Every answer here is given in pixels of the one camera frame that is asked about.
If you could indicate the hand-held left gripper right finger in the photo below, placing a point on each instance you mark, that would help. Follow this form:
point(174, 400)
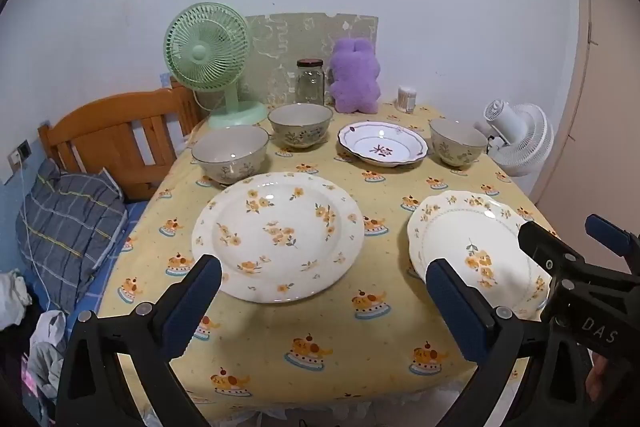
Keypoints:
point(457, 312)

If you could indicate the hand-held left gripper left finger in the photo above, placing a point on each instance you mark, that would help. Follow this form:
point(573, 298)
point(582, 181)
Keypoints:
point(192, 307)

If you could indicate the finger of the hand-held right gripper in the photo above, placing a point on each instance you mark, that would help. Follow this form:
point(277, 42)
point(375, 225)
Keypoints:
point(540, 242)
point(612, 237)

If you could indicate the scalloped floral plate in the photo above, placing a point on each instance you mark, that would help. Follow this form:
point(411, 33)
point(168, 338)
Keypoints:
point(465, 232)

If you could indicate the large round floral plate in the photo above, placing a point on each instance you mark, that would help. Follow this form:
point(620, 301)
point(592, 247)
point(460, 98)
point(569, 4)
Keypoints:
point(280, 232)

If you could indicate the grey floral ceramic bowl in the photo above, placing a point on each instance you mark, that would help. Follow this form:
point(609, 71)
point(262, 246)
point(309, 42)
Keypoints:
point(230, 147)
point(300, 134)
point(457, 154)

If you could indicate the white plate with red pattern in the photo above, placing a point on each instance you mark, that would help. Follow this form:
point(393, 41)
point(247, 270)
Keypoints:
point(382, 147)

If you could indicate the person's right hand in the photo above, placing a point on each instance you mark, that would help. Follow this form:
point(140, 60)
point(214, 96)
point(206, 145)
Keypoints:
point(597, 377)

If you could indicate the blue plaid bedsheet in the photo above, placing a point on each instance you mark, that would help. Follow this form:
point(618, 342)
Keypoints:
point(117, 247)

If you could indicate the white desk fan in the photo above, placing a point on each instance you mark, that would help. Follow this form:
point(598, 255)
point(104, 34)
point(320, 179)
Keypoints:
point(525, 142)

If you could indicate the yellow printed tablecloth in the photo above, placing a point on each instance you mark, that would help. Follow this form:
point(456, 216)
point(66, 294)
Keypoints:
point(310, 322)

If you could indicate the beige door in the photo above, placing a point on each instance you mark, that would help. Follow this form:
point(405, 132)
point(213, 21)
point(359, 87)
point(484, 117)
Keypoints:
point(600, 107)

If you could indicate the grey and white clothes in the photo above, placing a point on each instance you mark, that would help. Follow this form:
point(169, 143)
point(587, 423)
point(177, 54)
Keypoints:
point(47, 337)

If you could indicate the blue plaid blanket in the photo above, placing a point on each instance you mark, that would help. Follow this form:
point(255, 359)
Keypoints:
point(70, 217)

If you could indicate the white cloth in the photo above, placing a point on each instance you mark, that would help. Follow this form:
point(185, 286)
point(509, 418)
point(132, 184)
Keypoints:
point(12, 297)

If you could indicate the cotton swab container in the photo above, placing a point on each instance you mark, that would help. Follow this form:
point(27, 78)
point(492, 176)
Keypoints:
point(406, 99)

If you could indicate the wooden bed headboard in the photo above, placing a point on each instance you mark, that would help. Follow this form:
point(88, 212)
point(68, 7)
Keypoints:
point(100, 127)

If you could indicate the purple plush toy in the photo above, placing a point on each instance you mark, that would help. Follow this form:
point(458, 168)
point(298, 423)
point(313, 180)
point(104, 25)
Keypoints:
point(355, 77)

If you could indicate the glass jar with lid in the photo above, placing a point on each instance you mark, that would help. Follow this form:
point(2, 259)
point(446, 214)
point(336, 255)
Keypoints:
point(310, 84)

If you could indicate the green desk fan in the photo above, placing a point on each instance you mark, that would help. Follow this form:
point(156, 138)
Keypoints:
point(205, 52)

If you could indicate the wall socket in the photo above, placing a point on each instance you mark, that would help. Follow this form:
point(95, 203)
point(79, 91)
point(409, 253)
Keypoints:
point(20, 154)

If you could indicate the green patterned wall panel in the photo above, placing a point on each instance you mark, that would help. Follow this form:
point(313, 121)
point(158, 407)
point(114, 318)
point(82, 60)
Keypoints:
point(280, 37)

